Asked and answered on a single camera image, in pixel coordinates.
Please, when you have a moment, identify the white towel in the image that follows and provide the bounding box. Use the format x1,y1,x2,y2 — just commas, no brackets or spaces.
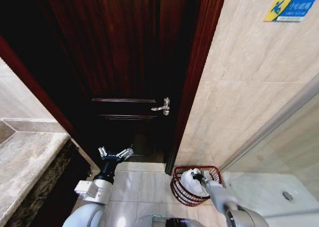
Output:
180,168,210,197

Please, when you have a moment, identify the white robot front shell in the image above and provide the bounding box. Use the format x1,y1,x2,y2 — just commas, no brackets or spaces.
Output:
129,213,200,227

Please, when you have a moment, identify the white shower tray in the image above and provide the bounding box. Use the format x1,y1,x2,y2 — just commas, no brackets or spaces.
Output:
221,171,319,227

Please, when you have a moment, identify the marble vanity counter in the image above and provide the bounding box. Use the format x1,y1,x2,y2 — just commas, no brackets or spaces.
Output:
0,117,93,227

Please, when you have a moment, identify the glass shower panel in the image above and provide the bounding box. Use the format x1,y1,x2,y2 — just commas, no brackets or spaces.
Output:
218,72,319,213

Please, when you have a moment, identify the dark wooden door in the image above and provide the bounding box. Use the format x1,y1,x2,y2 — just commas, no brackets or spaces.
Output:
41,0,200,163

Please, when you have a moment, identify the red wire hamper basket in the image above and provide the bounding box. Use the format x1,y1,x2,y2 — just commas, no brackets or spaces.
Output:
170,165,223,208

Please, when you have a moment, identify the silver door handle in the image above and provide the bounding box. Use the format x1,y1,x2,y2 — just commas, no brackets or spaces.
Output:
151,97,171,116

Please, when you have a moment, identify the reddish wooden door frame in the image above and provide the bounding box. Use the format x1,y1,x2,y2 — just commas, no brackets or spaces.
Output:
0,0,229,176

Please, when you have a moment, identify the blue and yellow wall sign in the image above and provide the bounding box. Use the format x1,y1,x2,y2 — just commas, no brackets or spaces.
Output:
263,0,319,22

